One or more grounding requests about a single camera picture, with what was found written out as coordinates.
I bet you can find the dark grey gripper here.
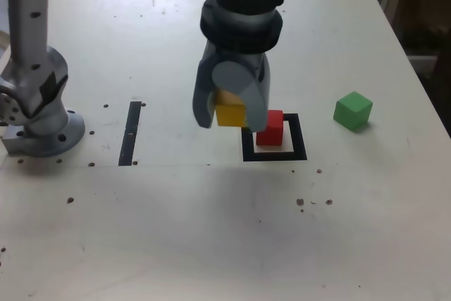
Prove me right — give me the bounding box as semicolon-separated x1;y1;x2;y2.
192;42;272;133

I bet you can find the yellow cube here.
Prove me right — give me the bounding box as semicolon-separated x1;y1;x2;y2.
214;88;247;128

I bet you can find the red cube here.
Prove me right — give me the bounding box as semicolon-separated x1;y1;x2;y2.
256;109;285;147

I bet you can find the green cube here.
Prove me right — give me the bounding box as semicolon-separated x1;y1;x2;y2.
333;91;373;134

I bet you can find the black tape square outline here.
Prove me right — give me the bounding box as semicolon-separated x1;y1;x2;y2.
240;113;308;162

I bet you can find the black tape strip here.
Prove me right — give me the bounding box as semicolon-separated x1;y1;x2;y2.
118;102;142;167

